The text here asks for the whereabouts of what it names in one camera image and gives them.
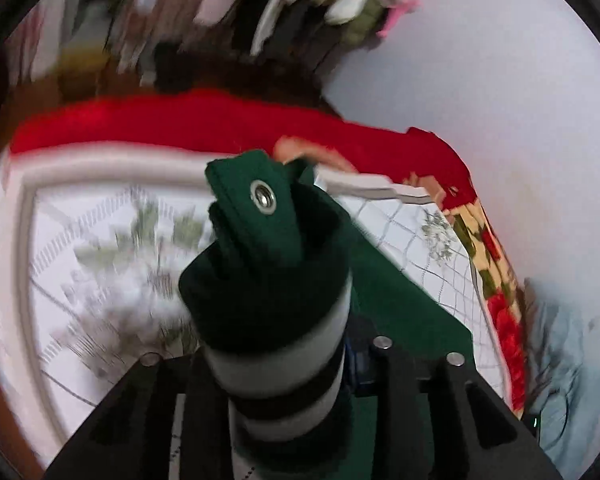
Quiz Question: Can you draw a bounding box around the light blue blanket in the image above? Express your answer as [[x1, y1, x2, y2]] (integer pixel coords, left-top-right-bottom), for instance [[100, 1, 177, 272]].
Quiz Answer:
[[522, 280, 600, 461]]

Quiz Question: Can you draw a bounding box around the green and cream varsity jacket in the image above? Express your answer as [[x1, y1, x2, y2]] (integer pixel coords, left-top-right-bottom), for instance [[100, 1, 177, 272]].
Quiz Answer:
[[178, 149, 476, 480]]

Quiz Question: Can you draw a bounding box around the white quilted floral mat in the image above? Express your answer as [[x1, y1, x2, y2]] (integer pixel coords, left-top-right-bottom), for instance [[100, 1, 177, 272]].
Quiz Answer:
[[0, 142, 511, 471]]

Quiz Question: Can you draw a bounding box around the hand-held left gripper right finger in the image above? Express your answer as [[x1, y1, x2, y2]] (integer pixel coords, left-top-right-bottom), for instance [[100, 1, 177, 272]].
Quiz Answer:
[[342, 335, 566, 480]]

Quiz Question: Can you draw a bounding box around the red rose print blanket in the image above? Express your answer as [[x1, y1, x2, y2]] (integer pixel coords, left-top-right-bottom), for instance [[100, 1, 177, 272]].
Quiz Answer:
[[9, 87, 528, 418]]

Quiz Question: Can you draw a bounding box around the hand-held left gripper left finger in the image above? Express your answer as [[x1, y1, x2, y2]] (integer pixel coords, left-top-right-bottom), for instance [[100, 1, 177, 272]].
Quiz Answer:
[[42, 352, 241, 480]]

